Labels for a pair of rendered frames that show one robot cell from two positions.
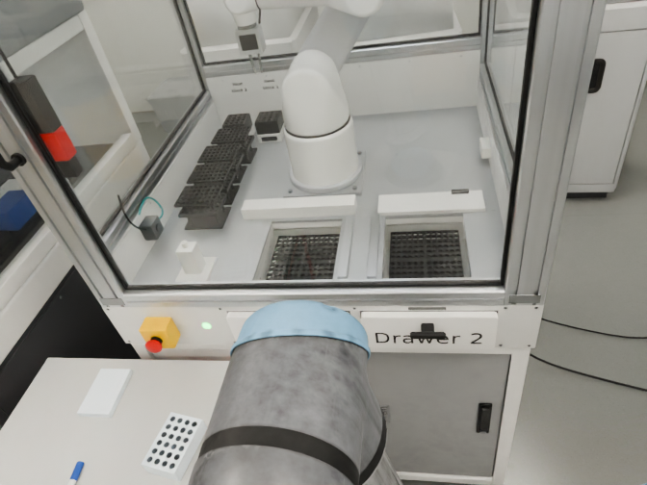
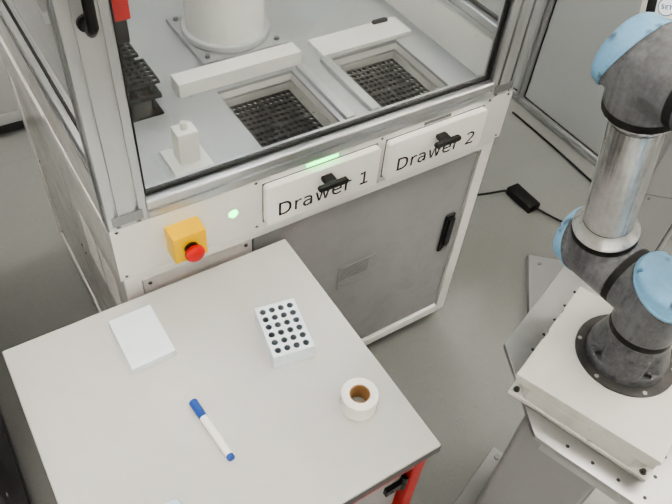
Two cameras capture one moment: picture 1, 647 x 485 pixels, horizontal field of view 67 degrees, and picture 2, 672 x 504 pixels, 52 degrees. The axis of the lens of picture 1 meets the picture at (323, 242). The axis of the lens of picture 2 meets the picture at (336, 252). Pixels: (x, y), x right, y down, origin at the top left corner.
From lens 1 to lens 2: 0.99 m
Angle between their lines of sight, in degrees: 37
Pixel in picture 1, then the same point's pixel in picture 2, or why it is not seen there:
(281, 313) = (648, 17)
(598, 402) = not seen: hidden behind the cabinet
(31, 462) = (125, 437)
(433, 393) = (414, 219)
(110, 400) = (161, 339)
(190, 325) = (214, 220)
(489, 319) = (483, 113)
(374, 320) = (401, 145)
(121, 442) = (215, 364)
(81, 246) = (117, 141)
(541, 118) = not seen: outside the picture
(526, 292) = (505, 79)
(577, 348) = not seen: hidden behind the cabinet
